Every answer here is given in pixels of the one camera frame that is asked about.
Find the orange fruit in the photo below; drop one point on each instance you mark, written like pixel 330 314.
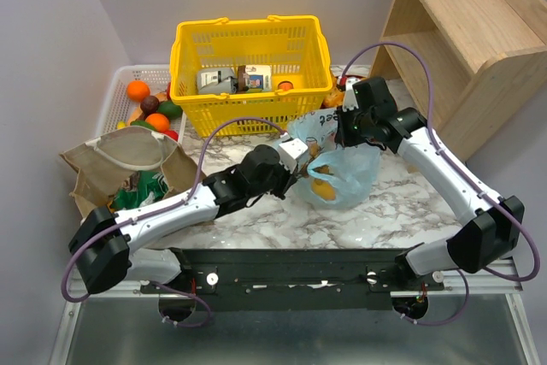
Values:
pixel 137 91

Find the yellow plastic shopping basket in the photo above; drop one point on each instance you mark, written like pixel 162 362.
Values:
pixel 293 46

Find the red apple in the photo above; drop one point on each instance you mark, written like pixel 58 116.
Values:
pixel 172 134

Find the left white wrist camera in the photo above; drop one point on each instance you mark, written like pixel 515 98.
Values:
pixel 293 153

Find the dark purple fruit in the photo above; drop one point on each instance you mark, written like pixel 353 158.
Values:
pixel 149 105

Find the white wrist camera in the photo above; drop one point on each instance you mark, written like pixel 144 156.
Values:
pixel 293 153
pixel 346 85

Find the brown jute tote bag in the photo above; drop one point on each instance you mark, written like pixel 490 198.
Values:
pixel 102 164

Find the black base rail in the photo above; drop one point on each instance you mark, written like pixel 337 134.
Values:
pixel 268 280

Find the white perforated plastic tray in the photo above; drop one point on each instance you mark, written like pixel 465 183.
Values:
pixel 118 107

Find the orange pastry bread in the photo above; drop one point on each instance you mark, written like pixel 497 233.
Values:
pixel 335 97

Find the small orange tangerine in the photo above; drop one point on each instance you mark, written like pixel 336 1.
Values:
pixel 158 121

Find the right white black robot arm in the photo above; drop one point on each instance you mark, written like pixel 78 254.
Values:
pixel 488 220

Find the longan bunch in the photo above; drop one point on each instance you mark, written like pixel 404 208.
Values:
pixel 313 152

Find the golden bread roll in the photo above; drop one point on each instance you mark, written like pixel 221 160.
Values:
pixel 322 188

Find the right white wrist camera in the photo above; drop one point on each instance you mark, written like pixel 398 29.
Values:
pixel 346 85

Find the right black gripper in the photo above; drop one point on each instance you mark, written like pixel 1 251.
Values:
pixel 344 133

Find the wooden shelf unit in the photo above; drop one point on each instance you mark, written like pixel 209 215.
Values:
pixel 469 65

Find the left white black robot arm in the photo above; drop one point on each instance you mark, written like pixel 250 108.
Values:
pixel 110 247

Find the green mango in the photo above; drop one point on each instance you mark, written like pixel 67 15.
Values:
pixel 169 110

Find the blue cartoon plastic bag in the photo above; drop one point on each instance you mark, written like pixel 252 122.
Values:
pixel 353 169

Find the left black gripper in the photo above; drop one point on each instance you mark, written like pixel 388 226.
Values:
pixel 291 178

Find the grey white box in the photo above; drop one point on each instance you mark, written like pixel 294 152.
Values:
pixel 216 81

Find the green snack bag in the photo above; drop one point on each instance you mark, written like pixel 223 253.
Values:
pixel 140 189

